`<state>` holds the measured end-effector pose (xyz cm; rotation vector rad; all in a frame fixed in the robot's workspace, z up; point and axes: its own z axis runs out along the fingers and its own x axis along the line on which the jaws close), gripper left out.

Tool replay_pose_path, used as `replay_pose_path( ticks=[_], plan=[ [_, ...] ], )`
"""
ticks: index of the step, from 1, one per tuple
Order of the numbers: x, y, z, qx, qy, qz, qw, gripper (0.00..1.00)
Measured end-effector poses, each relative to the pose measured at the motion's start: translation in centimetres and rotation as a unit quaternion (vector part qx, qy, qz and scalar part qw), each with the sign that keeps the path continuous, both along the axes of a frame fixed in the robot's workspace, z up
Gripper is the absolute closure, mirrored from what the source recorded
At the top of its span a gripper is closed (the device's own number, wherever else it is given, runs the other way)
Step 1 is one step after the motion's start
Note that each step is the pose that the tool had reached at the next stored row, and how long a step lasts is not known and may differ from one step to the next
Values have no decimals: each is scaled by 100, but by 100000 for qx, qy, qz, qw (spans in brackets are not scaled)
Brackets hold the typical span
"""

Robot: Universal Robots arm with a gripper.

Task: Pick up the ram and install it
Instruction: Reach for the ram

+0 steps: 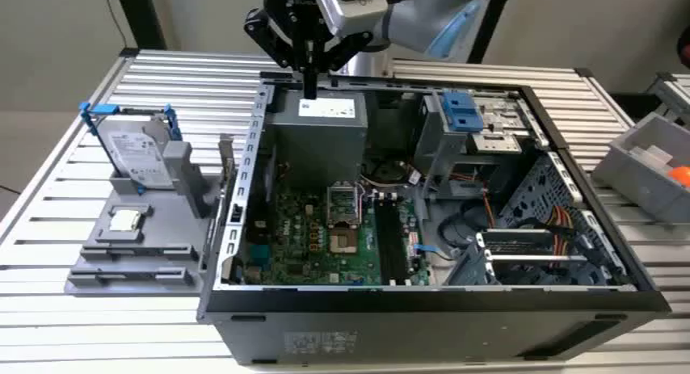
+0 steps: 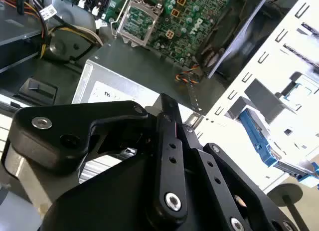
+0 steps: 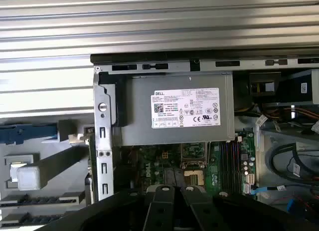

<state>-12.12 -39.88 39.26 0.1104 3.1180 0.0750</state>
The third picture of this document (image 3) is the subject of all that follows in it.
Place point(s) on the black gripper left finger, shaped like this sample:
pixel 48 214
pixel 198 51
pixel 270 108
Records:
pixel 154 211

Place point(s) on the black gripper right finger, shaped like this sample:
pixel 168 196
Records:
pixel 199 211

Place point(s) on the black RAM slot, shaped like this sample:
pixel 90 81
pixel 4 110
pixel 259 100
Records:
pixel 238 166
pixel 222 166
pixel 227 166
pixel 233 166

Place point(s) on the CPU socket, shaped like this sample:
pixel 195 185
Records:
pixel 194 177

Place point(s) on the metal socket cover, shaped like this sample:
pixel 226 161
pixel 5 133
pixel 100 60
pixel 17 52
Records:
pixel 194 163

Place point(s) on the green Dell motherboard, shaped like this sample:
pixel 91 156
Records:
pixel 213 163

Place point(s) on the grey Dell power supply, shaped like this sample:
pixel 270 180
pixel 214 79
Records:
pixel 174 135

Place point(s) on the grey parts rack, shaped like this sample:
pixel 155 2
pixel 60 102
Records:
pixel 64 163

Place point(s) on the black open PC case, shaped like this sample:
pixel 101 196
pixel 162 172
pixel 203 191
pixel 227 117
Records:
pixel 174 66

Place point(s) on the hard disk in blue carrier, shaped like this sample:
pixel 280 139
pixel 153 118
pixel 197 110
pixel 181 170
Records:
pixel 25 133

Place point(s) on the graphics card with metal bracket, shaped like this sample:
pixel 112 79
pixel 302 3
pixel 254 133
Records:
pixel 74 139

